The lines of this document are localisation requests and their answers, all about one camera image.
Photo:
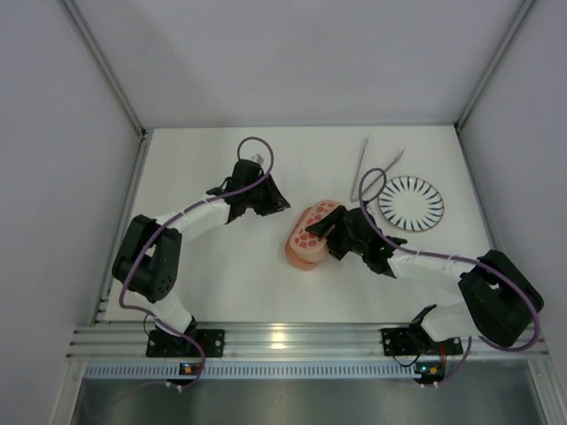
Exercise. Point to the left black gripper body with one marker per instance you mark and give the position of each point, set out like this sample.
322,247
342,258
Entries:
262,195

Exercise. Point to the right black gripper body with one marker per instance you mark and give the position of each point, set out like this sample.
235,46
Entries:
341,232

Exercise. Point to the pink lunch box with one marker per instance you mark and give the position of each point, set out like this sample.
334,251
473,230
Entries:
295,261
306,246

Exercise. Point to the metal tongs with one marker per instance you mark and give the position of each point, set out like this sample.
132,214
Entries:
354,196

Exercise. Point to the striped round plate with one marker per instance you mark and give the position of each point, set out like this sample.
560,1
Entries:
411,204

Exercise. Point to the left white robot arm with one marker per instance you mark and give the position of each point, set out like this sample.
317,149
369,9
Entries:
149,255

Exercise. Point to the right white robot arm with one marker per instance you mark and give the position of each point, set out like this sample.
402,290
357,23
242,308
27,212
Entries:
497,303

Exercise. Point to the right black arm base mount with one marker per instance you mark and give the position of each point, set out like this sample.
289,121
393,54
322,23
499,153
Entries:
407,341

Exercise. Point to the grey slotted cable duct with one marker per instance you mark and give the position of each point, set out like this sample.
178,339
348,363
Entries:
256,370

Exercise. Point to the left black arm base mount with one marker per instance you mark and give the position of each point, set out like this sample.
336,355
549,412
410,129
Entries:
163,345

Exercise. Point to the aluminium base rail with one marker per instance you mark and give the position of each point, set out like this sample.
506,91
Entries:
242,341

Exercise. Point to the left aluminium frame post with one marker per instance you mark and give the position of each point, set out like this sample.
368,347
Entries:
86,35

